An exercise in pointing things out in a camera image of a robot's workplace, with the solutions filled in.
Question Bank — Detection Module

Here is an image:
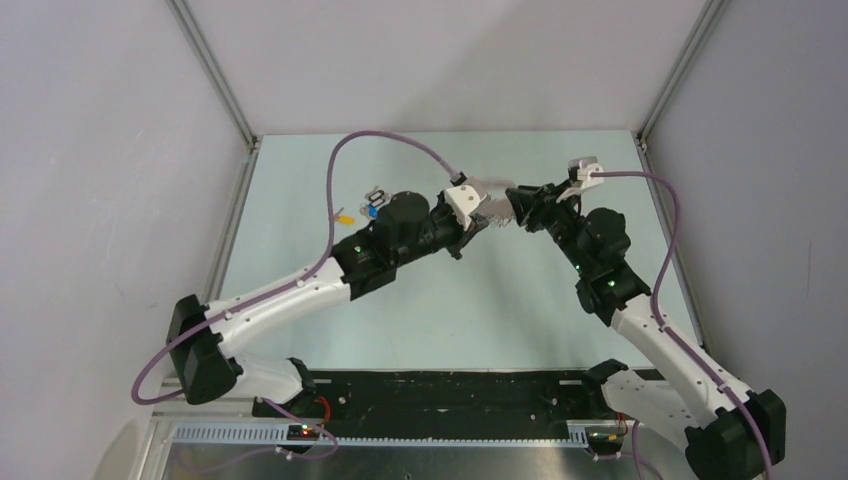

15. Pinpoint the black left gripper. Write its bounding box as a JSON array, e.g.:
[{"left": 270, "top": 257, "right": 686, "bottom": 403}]
[{"left": 393, "top": 191, "right": 488, "bottom": 268}]

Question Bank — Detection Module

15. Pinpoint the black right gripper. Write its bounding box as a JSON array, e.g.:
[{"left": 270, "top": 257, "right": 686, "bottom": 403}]
[{"left": 505, "top": 179, "right": 592, "bottom": 276}]

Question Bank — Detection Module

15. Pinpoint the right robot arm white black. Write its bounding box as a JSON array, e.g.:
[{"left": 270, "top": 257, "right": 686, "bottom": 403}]
[{"left": 506, "top": 183, "right": 786, "bottom": 479}]

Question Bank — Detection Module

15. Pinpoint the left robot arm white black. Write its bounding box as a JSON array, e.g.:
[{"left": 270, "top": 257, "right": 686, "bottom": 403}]
[{"left": 168, "top": 185, "right": 491, "bottom": 417}]

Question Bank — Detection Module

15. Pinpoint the black tagged key on table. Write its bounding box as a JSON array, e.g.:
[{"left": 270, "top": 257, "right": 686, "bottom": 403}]
[{"left": 365, "top": 186, "right": 392, "bottom": 208}]

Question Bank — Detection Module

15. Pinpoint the blue tagged key on table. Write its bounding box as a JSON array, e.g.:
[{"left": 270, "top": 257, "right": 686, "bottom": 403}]
[{"left": 359, "top": 205, "right": 379, "bottom": 220}]

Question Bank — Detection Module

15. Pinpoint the yellow tagged key on table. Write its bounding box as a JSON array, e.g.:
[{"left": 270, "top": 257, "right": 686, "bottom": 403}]
[{"left": 334, "top": 209, "right": 356, "bottom": 226}]

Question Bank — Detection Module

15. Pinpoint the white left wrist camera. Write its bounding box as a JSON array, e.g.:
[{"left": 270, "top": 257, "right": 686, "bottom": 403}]
[{"left": 442, "top": 185, "right": 491, "bottom": 231}]

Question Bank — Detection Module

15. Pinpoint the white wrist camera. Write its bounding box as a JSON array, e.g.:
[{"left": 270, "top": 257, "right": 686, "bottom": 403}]
[
  {"left": 556, "top": 156, "right": 604, "bottom": 203},
  {"left": 442, "top": 185, "right": 491, "bottom": 231}
]

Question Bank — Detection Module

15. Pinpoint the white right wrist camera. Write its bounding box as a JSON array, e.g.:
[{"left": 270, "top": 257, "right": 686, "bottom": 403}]
[{"left": 556, "top": 156, "right": 604, "bottom": 203}]

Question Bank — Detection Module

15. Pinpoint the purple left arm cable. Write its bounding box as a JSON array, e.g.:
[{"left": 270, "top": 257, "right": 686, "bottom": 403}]
[{"left": 130, "top": 130, "right": 464, "bottom": 406}]

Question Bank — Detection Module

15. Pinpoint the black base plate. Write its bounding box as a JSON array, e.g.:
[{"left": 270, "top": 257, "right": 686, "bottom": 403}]
[{"left": 294, "top": 370, "right": 629, "bottom": 441}]

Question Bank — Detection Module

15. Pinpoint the right aluminium corner post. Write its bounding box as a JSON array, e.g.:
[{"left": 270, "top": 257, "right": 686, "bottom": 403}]
[{"left": 634, "top": 0, "right": 730, "bottom": 150}]

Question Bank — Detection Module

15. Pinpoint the aluminium corner post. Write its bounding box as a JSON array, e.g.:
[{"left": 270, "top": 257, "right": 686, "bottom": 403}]
[
  {"left": 166, "top": 0, "right": 257, "bottom": 152},
  {"left": 634, "top": 0, "right": 730, "bottom": 150}
]

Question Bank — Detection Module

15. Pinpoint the left aluminium corner post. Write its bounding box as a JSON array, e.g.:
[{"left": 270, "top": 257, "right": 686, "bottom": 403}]
[{"left": 166, "top": 0, "right": 257, "bottom": 152}]

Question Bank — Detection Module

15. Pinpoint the aluminium frame rail front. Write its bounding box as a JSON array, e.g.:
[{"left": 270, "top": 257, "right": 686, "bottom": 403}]
[{"left": 152, "top": 377, "right": 753, "bottom": 452}]

